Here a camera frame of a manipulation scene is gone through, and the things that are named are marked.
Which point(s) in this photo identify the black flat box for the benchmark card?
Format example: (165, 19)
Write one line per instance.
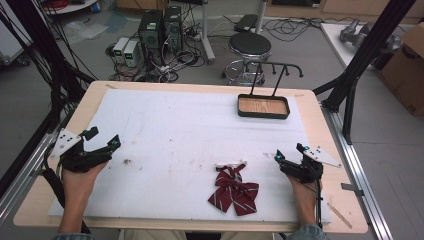
(246, 22)

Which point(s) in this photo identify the brown cardboard box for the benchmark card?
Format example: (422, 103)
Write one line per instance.
(405, 73)

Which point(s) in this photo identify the white power supply unit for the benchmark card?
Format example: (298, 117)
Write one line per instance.
(131, 53)
(120, 49)

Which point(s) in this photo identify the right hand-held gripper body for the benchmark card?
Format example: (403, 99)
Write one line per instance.
(305, 168)

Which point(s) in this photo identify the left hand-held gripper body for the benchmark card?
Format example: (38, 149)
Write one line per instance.
(71, 159)

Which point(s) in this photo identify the person's right hand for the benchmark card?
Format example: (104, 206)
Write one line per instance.
(305, 191)

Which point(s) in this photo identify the black round stool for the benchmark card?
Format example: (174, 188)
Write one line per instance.
(250, 44)

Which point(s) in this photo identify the person's left hand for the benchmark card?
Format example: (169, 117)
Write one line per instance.
(81, 183)

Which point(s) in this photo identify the grey device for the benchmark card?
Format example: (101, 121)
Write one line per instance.
(358, 35)

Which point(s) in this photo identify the red striped bow tie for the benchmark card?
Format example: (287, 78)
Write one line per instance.
(233, 191)

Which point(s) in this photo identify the black computer tower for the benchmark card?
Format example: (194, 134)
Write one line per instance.
(150, 35)
(173, 28)

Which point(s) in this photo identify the grey table leg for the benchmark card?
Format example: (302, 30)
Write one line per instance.
(207, 36)

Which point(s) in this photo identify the white foam mat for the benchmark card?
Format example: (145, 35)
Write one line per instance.
(183, 133)

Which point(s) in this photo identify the clear plastic sheet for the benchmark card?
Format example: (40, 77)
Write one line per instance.
(85, 31)

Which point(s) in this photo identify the grey metal bracket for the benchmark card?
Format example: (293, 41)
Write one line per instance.
(351, 188)

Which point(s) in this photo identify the thin wooden stick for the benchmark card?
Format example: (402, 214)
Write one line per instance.
(340, 216)

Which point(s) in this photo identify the aluminium rail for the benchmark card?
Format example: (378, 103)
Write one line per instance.
(20, 186)
(363, 186)

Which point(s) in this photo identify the black metal frame post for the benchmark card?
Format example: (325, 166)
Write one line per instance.
(373, 43)

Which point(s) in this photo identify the black rack with wooden tray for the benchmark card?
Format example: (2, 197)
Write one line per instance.
(263, 115)

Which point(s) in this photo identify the white board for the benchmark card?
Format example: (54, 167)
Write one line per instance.
(335, 43)

